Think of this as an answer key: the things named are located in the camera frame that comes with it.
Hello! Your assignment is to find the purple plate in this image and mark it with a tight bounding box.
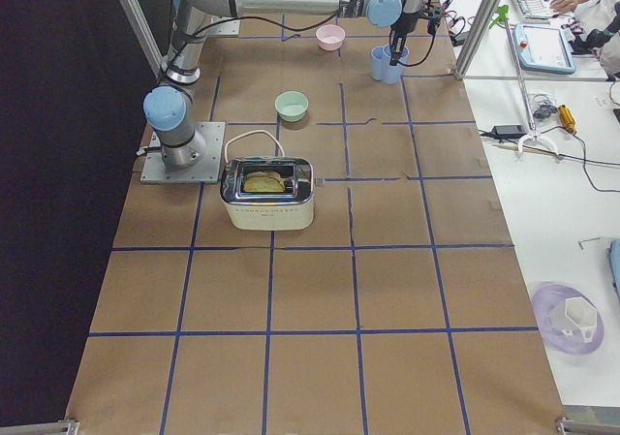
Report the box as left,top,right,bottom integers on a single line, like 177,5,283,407
532,284,605,355

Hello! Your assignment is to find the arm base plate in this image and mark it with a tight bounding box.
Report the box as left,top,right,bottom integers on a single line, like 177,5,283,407
140,122,226,184

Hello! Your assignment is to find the blue cup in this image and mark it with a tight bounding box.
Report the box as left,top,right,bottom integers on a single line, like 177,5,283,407
371,46,386,82
381,45,409,84

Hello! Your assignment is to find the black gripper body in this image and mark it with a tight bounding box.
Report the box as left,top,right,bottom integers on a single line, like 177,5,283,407
389,0,442,43

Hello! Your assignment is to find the pink bowl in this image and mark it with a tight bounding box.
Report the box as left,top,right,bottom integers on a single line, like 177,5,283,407
315,24,346,51

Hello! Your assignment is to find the white hexagonal cup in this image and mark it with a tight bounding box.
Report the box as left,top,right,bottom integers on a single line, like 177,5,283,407
562,297,598,343

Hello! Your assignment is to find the green plastic clamp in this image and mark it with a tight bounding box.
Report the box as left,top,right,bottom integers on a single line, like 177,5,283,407
488,4,510,29

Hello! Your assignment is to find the person hand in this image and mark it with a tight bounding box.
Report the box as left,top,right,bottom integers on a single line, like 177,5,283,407
550,0,580,14

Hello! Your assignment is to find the toast slice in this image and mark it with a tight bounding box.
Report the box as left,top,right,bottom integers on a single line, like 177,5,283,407
242,171,286,194

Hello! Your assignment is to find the yellow tool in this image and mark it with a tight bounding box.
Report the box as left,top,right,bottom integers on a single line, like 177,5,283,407
558,105,577,136

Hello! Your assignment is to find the white power cable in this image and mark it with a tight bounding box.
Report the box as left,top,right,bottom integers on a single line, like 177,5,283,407
224,130,286,165

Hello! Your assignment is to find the aluminium frame post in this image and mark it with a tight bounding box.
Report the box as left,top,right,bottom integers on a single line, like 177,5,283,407
454,0,500,79

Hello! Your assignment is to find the cream toaster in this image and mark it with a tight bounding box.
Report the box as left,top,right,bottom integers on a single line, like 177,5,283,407
220,156,315,231

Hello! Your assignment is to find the blue teach pendant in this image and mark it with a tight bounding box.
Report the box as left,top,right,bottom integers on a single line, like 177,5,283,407
512,23,576,75

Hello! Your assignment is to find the mint green bowl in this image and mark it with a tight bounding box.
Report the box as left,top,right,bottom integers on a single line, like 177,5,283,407
274,90,309,122

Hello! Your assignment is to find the black power adapter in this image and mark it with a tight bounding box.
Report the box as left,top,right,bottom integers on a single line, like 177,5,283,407
491,125,527,139

